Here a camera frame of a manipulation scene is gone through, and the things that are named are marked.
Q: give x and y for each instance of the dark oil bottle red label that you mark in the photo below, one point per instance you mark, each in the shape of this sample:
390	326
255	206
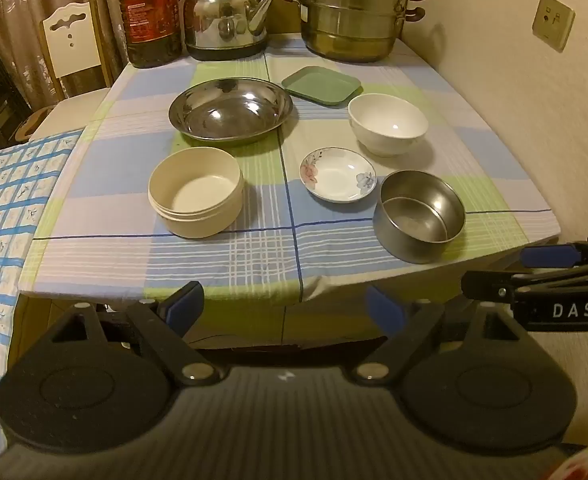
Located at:
148	15

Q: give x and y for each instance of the beige wall socket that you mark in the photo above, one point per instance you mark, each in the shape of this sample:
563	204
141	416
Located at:
554	22

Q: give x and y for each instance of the white wooden chair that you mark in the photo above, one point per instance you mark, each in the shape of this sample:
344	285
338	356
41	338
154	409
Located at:
71	45

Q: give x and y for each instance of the blue white patterned cloth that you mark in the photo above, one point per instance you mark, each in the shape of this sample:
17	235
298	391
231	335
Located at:
3	210

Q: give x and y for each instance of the green square plate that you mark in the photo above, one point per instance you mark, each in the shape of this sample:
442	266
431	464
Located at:
321	85

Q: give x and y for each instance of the white ceramic bowl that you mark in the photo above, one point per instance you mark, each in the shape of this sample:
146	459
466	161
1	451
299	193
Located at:
386	120

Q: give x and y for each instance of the wide stainless steel bowl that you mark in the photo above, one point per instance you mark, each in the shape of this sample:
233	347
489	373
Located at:
228	110

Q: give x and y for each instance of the cream plastic bowl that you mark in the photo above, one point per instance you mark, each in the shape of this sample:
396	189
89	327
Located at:
193	195

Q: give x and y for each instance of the deep stainless steel bowl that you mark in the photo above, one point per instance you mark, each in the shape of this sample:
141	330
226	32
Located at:
414	220

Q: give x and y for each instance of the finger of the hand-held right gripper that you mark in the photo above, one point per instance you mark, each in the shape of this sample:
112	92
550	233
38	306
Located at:
549	256
489	285

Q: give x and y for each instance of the stainless steel kettle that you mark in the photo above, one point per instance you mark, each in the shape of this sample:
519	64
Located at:
223	25

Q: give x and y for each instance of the stainless steel steamer pot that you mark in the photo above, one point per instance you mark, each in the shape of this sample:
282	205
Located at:
354	20

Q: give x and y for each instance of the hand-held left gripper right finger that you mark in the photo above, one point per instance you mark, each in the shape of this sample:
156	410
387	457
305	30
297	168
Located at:
384	305

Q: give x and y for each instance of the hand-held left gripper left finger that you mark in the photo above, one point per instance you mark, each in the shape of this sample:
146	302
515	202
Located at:
186	305

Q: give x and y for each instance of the small floral white plate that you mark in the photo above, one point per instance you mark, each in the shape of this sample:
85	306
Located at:
336	175

